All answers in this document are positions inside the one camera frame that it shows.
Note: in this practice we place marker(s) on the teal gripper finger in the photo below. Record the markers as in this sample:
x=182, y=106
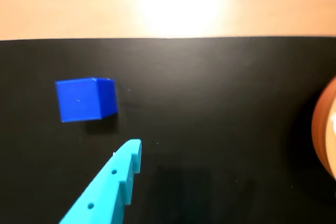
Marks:
x=105, y=187

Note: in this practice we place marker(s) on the blue cube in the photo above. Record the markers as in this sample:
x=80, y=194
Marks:
x=78, y=100

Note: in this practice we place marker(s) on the orange bowl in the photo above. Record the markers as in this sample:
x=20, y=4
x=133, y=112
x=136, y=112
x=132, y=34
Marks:
x=321, y=129

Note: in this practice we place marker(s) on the black mat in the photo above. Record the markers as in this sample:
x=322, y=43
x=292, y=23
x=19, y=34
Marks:
x=210, y=90

